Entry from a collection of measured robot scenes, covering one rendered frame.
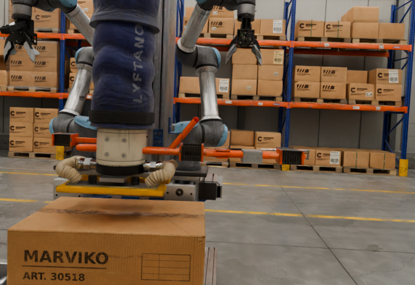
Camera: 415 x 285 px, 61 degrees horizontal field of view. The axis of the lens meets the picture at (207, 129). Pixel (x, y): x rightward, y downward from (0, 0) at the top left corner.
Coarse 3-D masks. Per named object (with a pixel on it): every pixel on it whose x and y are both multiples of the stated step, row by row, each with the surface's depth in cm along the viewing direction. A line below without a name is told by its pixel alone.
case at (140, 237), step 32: (32, 224) 110; (64, 224) 111; (96, 224) 112; (128, 224) 114; (160, 224) 115; (192, 224) 116; (32, 256) 106; (64, 256) 106; (96, 256) 106; (128, 256) 106; (160, 256) 107; (192, 256) 107
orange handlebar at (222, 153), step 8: (80, 144) 124; (88, 144) 126; (144, 152) 121; (152, 152) 121; (160, 152) 121; (168, 152) 121; (176, 152) 121; (208, 152) 122; (216, 152) 122; (224, 152) 122; (232, 152) 122; (240, 152) 122; (264, 152) 126; (272, 152) 126
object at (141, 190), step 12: (96, 180) 115; (132, 180) 114; (72, 192) 110; (84, 192) 110; (96, 192) 110; (108, 192) 110; (120, 192) 110; (132, 192) 110; (144, 192) 111; (156, 192) 111
